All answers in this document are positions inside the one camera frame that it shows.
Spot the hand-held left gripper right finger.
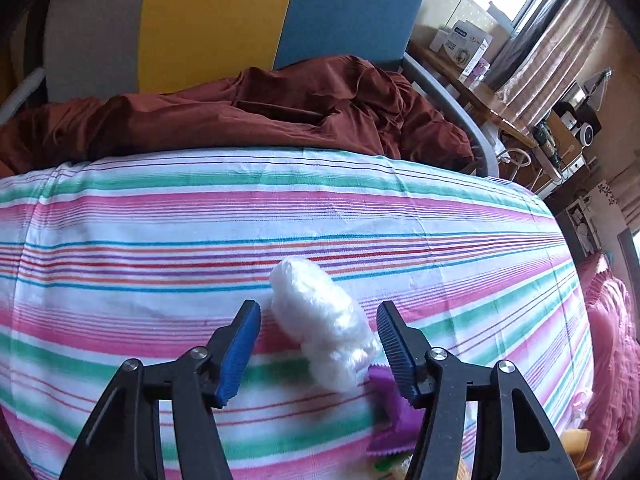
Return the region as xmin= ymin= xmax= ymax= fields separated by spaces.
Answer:
xmin=376 ymin=301 xmax=581 ymax=480

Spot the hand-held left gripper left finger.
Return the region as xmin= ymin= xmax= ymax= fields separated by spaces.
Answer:
xmin=60 ymin=300 xmax=262 ymax=480

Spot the purple snack packet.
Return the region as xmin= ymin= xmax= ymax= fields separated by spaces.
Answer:
xmin=366 ymin=365 xmax=426 ymax=456

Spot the white fluffy packet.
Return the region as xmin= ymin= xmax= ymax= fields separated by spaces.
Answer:
xmin=270 ymin=256 xmax=381 ymax=393

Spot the striped bed sheet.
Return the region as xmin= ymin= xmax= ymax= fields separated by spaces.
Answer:
xmin=0 ymin=147 xmax=596 ymax=480

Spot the pink blanket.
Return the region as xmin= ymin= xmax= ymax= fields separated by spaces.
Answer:
xmin=575 ymin=252 xmax=640 ymax=480

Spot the maroon duvet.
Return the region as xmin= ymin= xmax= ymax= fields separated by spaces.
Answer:
xmin=0 ymin=55 xmax=476 ymax=178

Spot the wooden side table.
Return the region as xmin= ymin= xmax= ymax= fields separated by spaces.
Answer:
xmin=407 ymin=42 xmax=538 ymax=148

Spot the cardboard box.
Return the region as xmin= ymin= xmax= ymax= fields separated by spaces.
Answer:
xmin=542 ymin=110 xmax=583 ymax=161

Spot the white round device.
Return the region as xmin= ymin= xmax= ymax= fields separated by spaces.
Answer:
xmin=572 ymin=120 xmax=601 ymax=148

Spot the white blue label box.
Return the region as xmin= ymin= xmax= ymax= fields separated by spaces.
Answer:
xmin=430 ymin=20 xmax=493 ymax=73

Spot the pink patterned curtain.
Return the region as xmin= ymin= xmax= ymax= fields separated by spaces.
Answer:
xmin=492 ymin=0 xmax=611 ymax=128

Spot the grey yellow blue headboard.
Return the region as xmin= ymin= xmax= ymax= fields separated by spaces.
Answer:
xmin=42 ymin=0 xmax=427 ymax=103

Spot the white cable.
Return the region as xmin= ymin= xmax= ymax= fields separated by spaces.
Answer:
xmin=497 ymin=147 xmax=533 ymax=181

